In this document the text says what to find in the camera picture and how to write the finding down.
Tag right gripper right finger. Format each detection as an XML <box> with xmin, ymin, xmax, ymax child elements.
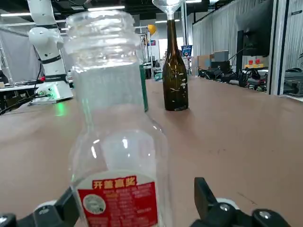
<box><xmin>193</xmin><ymin>177</ymin><xmax>293</xmax><ymax>227</ymax></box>

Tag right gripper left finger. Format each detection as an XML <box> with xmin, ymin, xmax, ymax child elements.
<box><xmin>0</xmin><ymin>185</ymin><xmax>81</xmax><ymax>227</ymax></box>

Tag clear plastic drink bottle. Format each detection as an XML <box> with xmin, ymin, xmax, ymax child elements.
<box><xmin>63</xmin><ymin>9</ymin><xmax>173</xmax><ymax>227</ymax></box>

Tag dark brown glass bottle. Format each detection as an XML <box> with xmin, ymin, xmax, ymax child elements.
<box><xmin>162</xmin><ymin>19</ymin><xmax>190</xmax><ymax>112</ymax></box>

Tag brown cardboard box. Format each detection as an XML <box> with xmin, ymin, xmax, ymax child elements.
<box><xmin>197</xmin><ymin>54</ymin><xmax>215</xmax><ymax>70</ymax></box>

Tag grey equipment case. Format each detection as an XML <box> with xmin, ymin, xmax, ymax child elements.
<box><xmin>283</xmin><ymin>68</ymin><xmax>303</xmax><ymax>97</ymax></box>

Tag grey box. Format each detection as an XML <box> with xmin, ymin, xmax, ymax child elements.
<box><xmin>213</xmin><ymin>50</ymin><xmax>230</xmax><ymax>62</ymax></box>

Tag blue snack cup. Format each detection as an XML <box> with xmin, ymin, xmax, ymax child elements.
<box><xmin>181</xmin><ymin>44</ymin><xmax>194</xmax><ymax>57</ymax></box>

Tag black monitor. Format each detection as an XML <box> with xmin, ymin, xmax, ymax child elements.
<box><xmin>236</xmin><ymin>0</ymin><xmax>275</xmax><ymax>74</ymax></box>

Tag black left base cable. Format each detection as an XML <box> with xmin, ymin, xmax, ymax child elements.
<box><xmin>0</xmin><ymin>91</ymin><xmax>52</xmax><ymax>116</ymax></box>

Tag black cable tangle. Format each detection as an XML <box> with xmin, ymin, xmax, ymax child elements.
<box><xmin>197</xmin><ymin>66</ymin><xmax>269</xmax><ymax>92</ymax></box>

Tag aluminium camera post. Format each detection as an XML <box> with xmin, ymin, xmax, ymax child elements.
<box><xmin>267</xmin><ymin>0</ymin><xmax>292</xmax><ymax>96</ymax></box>

